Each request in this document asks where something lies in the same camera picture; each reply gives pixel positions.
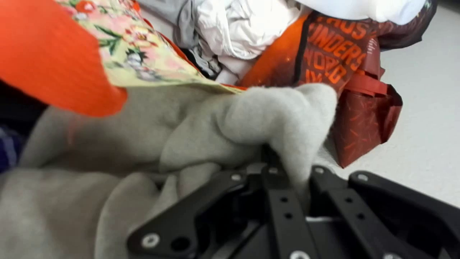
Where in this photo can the grey cloth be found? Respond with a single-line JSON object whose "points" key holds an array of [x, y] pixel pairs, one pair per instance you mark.
{"points": [[144, 149]]}

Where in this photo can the dark red printed bag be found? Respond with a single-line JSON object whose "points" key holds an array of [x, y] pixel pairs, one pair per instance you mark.
{"points": [[354, 73]]}

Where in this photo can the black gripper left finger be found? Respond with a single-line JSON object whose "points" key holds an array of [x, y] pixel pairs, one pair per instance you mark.
{"points": [[282, 221]]}

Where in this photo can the white crumpled plastic bag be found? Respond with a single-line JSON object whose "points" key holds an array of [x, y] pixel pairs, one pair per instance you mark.
{"points": [[230, 30]]}

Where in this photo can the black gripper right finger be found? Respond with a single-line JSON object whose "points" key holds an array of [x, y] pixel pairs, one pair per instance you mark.
{"points": [[378, 221]]}

